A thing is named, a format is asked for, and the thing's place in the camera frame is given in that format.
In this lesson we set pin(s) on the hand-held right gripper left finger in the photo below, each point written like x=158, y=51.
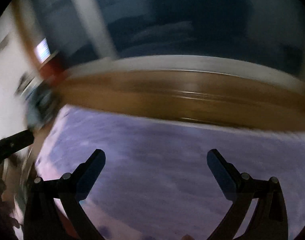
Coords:
x=91, y=180

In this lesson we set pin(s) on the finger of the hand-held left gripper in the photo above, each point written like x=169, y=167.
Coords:
x=10, y=145

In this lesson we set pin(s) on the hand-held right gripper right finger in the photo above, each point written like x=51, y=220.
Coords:
x=222, y=180

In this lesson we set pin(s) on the crumpled patterned cloth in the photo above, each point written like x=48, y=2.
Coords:
x=41, y=105

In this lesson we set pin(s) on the pink heart printed sheet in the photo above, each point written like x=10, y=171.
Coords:
x=155, y=167

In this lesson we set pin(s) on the red box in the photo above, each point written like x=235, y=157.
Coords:
x=52, y=68

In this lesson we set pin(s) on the bright striped panel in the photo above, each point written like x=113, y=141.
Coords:
x=43, y=48

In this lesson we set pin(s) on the wooden window frame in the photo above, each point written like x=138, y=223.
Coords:
x=167, y=92

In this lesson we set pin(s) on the window with white frame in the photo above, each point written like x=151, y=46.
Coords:
x=192, y=17

